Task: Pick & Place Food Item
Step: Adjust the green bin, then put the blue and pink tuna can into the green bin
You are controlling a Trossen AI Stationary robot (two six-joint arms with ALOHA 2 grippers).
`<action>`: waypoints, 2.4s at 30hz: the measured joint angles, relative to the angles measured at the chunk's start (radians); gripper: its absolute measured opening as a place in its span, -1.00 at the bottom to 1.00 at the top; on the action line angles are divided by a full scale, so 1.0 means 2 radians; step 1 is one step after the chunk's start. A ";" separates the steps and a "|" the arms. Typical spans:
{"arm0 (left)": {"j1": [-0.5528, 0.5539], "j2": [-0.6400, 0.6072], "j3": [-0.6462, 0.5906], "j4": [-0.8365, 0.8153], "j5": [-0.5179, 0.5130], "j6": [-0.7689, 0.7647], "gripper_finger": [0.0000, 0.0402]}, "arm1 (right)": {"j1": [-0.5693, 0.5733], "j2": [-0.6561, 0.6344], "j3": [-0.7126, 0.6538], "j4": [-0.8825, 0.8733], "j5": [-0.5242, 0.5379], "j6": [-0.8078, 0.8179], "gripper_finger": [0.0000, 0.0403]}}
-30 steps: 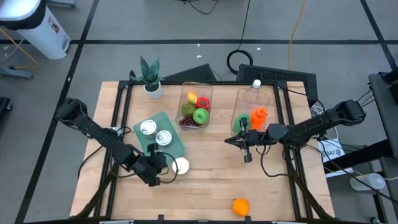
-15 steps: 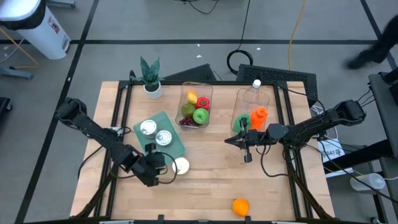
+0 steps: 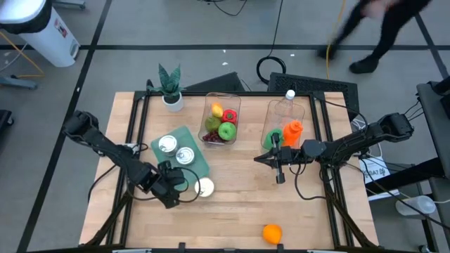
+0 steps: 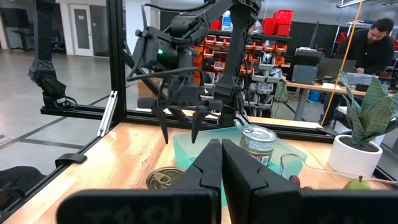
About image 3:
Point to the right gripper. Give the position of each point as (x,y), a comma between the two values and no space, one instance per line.
(292,155)

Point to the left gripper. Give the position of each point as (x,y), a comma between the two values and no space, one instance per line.
(168,186)

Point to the green plastic bottle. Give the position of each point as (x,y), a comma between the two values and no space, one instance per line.
(269,140)

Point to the tuna can pull tab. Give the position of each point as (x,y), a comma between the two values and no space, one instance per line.
(204,187)
(185,155)
(168,144)

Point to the orange plastic bottle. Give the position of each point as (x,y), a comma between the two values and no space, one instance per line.
(292,133)

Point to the green apple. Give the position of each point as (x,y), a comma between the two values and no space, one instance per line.
(227,131)

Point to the red bell pepper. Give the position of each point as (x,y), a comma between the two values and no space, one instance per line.
(229,117)

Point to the purple grape bunch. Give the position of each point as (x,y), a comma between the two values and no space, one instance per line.
(210,137)

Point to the green pear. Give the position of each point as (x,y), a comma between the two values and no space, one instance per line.
(212,124)

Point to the clear bottle white cap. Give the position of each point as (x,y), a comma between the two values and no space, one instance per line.
(290,94)

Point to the yellow mango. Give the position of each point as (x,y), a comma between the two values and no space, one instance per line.
(217,110)

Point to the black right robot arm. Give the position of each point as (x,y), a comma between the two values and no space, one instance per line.
(358,138)

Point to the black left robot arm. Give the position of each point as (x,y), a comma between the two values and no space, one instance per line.
(105,147)

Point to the clear plastic bin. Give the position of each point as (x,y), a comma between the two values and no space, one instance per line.
(281,112)
(232,100)

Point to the teal plastic tray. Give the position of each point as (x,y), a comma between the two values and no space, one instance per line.
(184,138)

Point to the black table clamp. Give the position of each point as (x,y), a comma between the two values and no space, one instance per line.
(181,246)
(280,247)

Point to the orange fruit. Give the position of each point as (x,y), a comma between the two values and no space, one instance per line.
(272,234)

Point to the snake plant white pot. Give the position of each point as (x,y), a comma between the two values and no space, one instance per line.
(173,102)

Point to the black perforated computer case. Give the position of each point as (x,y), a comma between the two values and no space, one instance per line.
(316,84)

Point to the black flat equipment box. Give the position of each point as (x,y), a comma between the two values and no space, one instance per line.
(219,84)

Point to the white paper sign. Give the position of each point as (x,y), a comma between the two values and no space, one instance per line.
(381,169)

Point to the white oval device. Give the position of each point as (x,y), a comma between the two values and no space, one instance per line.
(415,205)

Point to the black metal cart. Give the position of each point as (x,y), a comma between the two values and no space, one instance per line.
(432,123)

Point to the person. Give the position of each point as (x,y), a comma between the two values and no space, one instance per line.
(386,28)

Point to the black chair base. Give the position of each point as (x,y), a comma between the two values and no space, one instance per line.
(4,121)

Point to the grey metal stand foot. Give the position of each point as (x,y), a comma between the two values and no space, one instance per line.
(17,83)
(70,3)

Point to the white trash bin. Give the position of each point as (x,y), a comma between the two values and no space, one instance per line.
(45,38)

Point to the black aluminium frame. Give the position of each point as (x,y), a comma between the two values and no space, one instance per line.
(246,94)

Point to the white flat bracket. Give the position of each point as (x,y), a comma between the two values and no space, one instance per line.
(131,251)
(321,251)

